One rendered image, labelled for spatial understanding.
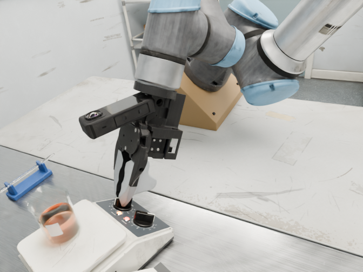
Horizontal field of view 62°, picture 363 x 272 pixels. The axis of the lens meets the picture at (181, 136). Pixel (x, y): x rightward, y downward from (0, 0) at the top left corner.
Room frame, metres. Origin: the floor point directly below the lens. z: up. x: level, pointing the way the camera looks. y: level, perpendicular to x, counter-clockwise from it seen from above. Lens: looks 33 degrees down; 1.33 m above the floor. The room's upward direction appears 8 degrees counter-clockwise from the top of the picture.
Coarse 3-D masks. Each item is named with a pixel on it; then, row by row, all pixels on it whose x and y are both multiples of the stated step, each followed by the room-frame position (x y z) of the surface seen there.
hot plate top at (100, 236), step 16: (80, 208) 0.35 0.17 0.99; (96, 208) 0.35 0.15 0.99; (96, 224) 0.31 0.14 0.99; (112, 224) 0.31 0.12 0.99; (32, 240) 0.30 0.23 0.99; (80, 240) 0.29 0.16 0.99; (96, 240) 0.28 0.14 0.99; (112, 240) 0.28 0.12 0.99; (32, 256) 0.27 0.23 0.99; (48, 256) 0.27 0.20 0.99; (64, 256) 0.26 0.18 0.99; (80, 256) 0.26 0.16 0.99; (96, 256) 0.26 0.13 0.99
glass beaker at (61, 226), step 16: (48, 192) 0.33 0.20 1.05; (64, 192) 0.32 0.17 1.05; (32, 208) 0.30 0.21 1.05; (48, 208) 0.28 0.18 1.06; (64, 208) 0.29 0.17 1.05; (48, 224) 0.28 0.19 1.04; (64, 224) 0.29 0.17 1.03; (80, 224) 0.31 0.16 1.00; (48, 240) 0.28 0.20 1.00; (64, 240) 0.28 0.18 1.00
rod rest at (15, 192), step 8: (40, 168) 0.57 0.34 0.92; (32, 176) 0.55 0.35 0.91; (40, 176) 0.55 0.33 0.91; (48, 176) 0.56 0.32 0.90; (24, 184) 0.53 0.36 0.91; (32, 184) 0.53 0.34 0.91; (8, 192) 0.51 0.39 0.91; (16, 192) 0.50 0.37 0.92; (24, 192) 0.51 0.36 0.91; (16, 200) 0.49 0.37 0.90
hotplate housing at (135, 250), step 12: (96, 204) 0.38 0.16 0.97; (168, 228) 0.33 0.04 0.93; (132, 240) 0.29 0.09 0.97; (144, 240) 0.30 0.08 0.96; (156, 240) 0.31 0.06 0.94; (168, 240) 0.32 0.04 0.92; (120, 252) 0.27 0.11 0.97; (132, 252) 0.28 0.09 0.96; (144, 252) 0.29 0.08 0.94; (156, 252) 0.31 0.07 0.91; (24, 264) 0.28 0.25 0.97; (108, 264) 0.26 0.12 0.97; (120, 264) 0.26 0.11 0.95; (132, 264) 0.28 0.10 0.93; (144, 264) 0.29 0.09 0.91
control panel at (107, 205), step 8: (112, 200) 0.40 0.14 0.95; (104, 208) 0.37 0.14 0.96; (112, 208) 0.37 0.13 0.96; (136, 208) 0.38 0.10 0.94; (144, 208) 0.39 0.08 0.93; (112, 216) 0.34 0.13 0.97; (120, 216) 0.35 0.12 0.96; (128, 216) 0.35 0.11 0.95; (128, 224) 0.33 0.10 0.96; (152, 224) 0.34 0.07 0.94; (160, 224) 0.34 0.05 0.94; (136, 232) 0.31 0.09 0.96; (144, 232) 0.31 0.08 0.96; (152, 232) 0.32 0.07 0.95
